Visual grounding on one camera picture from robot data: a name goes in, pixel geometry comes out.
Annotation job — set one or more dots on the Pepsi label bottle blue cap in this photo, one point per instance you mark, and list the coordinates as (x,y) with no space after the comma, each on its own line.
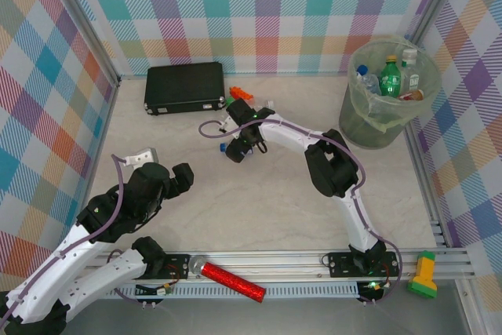
(222,148)

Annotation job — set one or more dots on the pale label bottle blue cap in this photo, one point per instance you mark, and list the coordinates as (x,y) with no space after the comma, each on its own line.
(362,69)

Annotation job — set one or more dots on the green bottle yellow cap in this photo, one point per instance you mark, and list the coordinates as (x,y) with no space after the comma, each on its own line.
(390,80)

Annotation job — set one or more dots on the red and gold carton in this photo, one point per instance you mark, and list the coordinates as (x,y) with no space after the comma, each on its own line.
(409,95)

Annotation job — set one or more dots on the clear bottle green barcode label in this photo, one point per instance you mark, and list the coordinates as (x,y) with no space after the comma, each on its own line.
(409,56)

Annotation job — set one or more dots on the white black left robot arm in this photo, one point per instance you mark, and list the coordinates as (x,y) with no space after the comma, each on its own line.
(47,272)

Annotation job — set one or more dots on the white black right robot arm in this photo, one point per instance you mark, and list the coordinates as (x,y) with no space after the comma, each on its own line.
(357,221)

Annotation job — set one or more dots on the translucent grey waste bin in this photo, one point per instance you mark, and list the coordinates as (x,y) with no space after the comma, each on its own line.
(361,131)

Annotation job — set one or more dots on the green translucent bin liner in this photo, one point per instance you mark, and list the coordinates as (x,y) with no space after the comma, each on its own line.
(382,123)

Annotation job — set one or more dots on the orange toy brick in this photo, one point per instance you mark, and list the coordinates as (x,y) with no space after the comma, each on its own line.
(244,93)

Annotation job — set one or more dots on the red toy brick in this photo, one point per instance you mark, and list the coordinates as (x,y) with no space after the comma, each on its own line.
(233,91)

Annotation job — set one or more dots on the large clear bottle white cap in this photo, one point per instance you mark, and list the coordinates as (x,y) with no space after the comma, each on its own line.
(270,104)

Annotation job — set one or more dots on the black hard case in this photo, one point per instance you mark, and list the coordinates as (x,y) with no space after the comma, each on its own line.
(184,88)

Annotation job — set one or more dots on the red glitter tube silver cap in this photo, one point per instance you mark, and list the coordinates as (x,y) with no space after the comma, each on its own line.
(235,282)

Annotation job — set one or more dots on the green yellow brick stack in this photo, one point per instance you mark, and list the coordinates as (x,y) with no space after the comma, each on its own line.
(423,272)

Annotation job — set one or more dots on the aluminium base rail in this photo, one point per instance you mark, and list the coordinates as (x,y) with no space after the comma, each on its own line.
(274,264)

